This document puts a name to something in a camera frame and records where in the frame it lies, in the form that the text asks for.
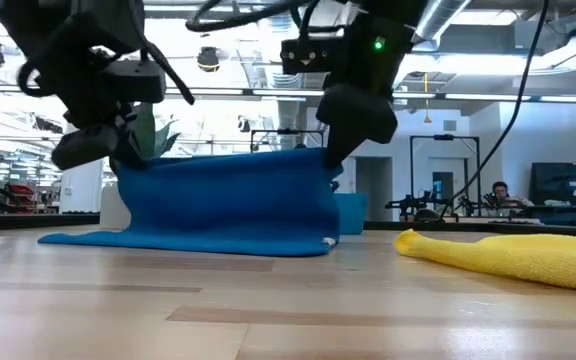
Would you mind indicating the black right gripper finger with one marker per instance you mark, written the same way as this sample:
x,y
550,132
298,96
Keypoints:
x,y
355,115

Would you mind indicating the red storage bins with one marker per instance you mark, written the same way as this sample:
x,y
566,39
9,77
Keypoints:
x,y
20,192

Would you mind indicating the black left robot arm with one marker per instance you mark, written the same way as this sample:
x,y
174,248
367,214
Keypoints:
x,y
68,25

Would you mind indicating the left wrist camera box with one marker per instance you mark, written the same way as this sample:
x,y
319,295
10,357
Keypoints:
x,y
135,82

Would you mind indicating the blue microfiber towel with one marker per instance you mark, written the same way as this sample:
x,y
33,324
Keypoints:
x,y
228,200

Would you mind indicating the dark computer monitor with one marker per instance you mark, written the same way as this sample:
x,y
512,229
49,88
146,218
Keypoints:
x,y
563,182

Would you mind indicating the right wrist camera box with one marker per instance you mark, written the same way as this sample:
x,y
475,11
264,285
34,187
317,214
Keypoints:
x,y
313,55

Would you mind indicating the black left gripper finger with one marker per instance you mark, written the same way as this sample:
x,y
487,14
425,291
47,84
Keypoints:
x,y
128,147
83,147

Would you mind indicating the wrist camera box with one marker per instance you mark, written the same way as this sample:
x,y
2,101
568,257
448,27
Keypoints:
x,y
135,82
313,55

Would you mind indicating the person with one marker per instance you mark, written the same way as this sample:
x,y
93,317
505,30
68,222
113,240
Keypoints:
x,y
500,191

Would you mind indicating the green plant in white pot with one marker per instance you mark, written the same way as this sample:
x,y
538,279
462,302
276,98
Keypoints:
x,y
160,137

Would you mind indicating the black station frame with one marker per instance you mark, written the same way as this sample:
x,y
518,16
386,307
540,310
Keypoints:
x,y
443,137

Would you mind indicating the black aluminium table frame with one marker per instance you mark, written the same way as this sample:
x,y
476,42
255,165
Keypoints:
x,y
468,227

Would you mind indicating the blue plastic basket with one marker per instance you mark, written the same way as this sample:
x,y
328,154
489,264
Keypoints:
x,y
353,215

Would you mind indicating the yellow microfiber towel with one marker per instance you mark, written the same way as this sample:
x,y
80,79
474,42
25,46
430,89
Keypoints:
x,y
518,260

